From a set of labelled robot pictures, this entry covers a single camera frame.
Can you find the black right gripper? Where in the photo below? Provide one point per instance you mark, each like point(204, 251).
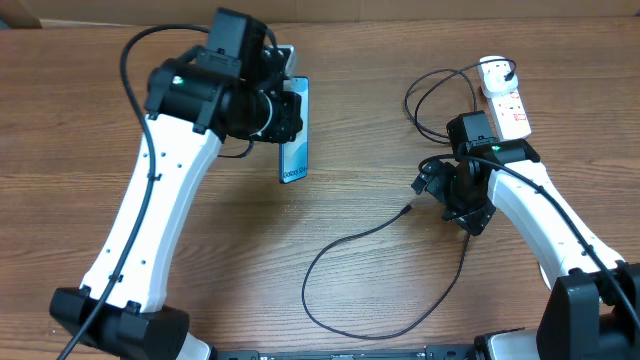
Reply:
point(435, 180)

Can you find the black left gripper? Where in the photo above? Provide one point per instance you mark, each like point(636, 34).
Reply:
point(287, 125)

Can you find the black smartphone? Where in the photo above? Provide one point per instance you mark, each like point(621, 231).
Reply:
point(294, 156)

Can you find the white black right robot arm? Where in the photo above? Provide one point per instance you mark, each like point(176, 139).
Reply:
point(593, 309)

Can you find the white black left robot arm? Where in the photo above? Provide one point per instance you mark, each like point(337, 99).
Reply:
point(240, 84)

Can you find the white charger adapter plug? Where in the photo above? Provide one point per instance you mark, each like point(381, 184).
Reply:
point(494, 83)

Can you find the white power strip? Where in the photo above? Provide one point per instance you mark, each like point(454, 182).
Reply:
point(508, 112)

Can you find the brown cardboard backdrop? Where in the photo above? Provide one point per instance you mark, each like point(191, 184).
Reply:
point(33, 13)

